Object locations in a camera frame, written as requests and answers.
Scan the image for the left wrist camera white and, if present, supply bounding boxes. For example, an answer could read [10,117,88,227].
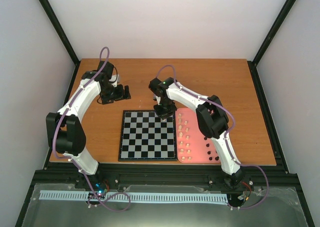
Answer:
[109,74,120,87]

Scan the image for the light blue slotted cable duct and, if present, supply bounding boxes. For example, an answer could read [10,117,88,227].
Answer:
[38,190,228,205]

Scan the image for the pink plastic tray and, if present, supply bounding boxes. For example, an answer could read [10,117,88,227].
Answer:
[175,108,220,164]

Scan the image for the black aluminium frame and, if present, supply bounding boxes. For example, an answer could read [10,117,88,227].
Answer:
[15,0,315,227]

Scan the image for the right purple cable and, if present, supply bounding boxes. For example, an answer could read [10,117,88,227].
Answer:
[156,64,270,210]

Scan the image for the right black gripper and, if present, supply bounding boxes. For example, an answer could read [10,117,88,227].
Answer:
[153,98,177,120]

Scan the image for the black white chess board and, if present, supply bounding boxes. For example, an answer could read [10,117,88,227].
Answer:
[118,110,178,162]

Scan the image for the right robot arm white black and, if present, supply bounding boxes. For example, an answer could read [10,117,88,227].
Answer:
[148,77,244,190]

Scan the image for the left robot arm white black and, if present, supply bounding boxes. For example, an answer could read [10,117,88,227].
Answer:
[45,71,131,189]

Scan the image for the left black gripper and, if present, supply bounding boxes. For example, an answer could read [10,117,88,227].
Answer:
[101,84,132,105]

